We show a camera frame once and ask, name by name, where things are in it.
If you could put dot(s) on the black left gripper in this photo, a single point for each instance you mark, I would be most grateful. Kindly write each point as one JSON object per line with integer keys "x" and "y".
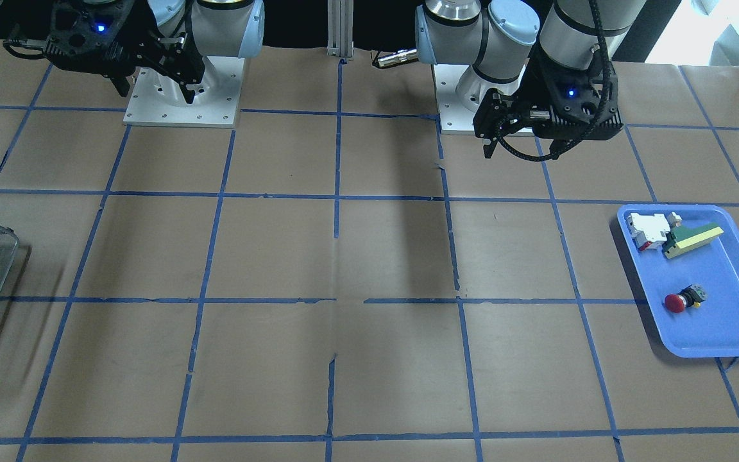
{"x": 527, "y": 95}

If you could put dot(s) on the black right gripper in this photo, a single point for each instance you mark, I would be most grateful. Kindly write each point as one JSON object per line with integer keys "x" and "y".
{"x": 140, "y": 40}

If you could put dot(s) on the red emergency stop button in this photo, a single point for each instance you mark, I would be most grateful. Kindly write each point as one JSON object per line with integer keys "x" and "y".
{"x": 690, "y": 296}

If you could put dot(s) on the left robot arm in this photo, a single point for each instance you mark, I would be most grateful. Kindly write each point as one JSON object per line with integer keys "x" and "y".
{"x": 496, "y": 39}

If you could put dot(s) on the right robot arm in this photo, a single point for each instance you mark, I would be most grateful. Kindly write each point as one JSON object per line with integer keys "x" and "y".
{"x": 219, "y": 28}

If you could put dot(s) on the white circuit breaker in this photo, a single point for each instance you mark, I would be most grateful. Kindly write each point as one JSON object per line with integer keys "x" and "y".
{"x": 648, "y": 231}

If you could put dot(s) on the green yellow terminal block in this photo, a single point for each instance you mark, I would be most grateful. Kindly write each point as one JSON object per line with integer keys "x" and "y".
{"x": 682, "y": 239}

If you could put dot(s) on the blue plastic tray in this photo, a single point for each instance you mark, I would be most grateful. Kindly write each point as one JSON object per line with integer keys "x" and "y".
{"x": 711, "y": 330}

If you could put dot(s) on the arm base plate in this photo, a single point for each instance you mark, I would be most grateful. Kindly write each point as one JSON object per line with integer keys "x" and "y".
{"x": 459, "y": 109}
{"x": 158, "y": 101}

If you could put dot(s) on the metal cable connector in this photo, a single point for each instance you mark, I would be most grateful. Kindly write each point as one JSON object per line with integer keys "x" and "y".
{"x": 401, "y": 57}

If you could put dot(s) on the aluminium frame post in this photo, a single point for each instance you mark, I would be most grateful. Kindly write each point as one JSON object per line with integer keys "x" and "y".
{"x": 340, "y": 28}

